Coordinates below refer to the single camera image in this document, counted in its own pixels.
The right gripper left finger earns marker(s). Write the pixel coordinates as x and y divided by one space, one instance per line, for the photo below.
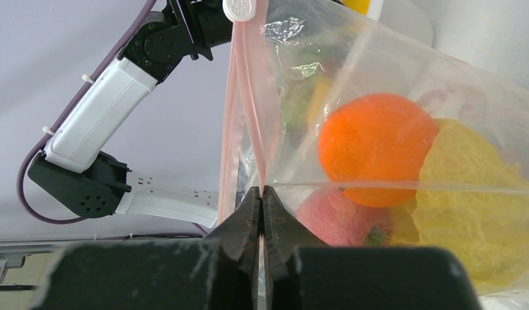
238 235

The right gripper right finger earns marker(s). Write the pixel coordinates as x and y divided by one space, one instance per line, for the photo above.
283 233

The red apple toy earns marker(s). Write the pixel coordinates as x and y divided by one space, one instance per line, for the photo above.
338 221

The orange toy fruit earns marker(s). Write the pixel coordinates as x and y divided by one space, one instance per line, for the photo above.
376 137

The clear zip top bag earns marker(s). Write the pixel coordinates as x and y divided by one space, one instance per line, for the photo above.
295 62

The yellow napa cabbage toy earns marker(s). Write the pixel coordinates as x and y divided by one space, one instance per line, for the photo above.
480 213

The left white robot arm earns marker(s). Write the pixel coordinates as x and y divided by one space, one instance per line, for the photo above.
68 162

